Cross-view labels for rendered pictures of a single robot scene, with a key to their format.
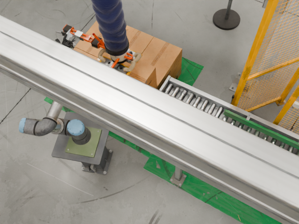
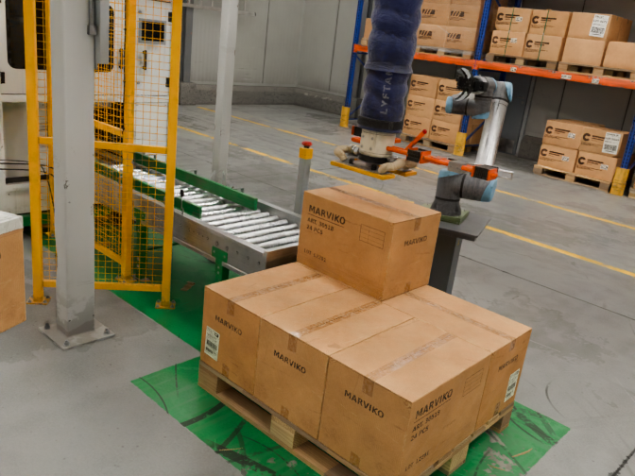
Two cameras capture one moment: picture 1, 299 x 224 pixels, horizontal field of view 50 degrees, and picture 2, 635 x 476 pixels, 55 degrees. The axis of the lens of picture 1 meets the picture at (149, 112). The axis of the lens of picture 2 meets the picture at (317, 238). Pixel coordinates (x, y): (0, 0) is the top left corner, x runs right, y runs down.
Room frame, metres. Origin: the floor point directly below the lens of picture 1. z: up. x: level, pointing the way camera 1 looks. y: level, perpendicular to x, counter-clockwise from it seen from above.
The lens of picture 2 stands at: (5.01, 0.19, 1.73)
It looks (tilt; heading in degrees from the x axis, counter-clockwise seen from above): 18 degrees down; 184
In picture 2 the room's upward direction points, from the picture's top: 7 degrees clockwise
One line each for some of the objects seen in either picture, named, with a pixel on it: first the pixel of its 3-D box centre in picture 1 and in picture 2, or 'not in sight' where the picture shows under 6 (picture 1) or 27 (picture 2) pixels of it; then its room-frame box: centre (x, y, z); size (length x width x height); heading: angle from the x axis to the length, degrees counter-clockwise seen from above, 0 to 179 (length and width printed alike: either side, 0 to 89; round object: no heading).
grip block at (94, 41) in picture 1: (96, 42); (419, 155); (2.07, 0.42, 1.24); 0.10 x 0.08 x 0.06; 144
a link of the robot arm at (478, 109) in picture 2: not in sight; (479, 107); (1.64, 0.73, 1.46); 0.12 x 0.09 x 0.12; 71
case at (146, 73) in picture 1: (123, 79); (366, 237); (1.92, 0.24, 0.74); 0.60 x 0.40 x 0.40; 52
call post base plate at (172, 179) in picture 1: (178, 178); not in sight; (0.96, -0.23, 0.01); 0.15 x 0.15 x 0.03; 53
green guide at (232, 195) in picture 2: not in sight; (189, 176); (0.58, -1.13, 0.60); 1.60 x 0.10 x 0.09; 53
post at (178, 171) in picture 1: (179, 165); (299, 219); (0.96, -0.23, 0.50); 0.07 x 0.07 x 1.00; 53
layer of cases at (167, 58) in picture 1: (121, 68); (361, 344); (2.35, 0.28, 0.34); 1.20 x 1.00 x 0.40; 53
